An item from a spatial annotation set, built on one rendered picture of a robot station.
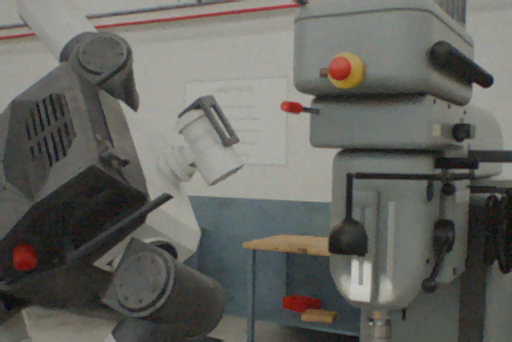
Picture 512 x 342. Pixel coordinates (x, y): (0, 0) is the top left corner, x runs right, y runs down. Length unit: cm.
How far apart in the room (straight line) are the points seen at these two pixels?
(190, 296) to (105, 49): 46
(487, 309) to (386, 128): 66
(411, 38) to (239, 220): 534
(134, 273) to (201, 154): 23
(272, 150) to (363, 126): 497
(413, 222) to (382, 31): 36
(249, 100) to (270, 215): 114
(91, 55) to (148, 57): 597
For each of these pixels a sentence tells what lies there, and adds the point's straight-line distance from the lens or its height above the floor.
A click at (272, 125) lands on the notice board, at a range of 618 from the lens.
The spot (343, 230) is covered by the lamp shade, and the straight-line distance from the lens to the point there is 113.
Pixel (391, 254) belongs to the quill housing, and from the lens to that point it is 124.
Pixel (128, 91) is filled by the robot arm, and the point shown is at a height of 172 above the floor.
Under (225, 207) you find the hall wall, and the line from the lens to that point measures 644.
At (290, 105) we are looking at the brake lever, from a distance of 113.
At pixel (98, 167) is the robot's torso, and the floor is 159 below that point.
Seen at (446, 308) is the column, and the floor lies 123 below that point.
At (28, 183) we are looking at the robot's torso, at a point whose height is 157.
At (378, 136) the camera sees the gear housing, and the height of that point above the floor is 165.
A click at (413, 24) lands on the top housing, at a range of 113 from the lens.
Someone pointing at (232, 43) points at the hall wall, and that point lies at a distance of 650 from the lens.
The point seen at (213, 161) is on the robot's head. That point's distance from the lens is 98.
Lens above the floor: 161
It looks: 5 degrees down
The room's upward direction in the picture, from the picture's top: 1 degrees clockwise
